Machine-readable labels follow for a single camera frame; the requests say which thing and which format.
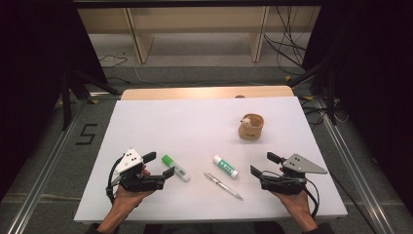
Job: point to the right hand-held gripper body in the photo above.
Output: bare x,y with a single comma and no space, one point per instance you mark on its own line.
284,185

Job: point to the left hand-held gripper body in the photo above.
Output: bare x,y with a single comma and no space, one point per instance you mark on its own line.
138,183

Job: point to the green-capped glue stick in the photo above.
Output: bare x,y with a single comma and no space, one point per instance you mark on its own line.
177,169

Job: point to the white teal-label glue stick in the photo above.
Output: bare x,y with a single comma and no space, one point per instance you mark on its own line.
225,166

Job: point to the tan pen holder with bear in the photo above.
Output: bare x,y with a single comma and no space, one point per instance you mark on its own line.
250,131

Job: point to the clear silver pen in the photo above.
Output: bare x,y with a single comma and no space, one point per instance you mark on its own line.
224,187

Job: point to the person's left hand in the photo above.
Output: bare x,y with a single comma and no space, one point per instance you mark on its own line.
128,199

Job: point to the person's right hand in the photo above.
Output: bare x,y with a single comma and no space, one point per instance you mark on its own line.
297,204

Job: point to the black metal stand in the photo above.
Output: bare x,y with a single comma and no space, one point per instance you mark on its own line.
66,104
330,94

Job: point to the beige wooden shelf unit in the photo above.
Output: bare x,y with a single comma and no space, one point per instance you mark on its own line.
139,42

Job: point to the dark curtain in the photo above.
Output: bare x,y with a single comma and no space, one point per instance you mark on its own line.
376,81
29,81

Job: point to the aluminium floor rail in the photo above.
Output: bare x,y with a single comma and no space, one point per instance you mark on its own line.
42,182
357,175

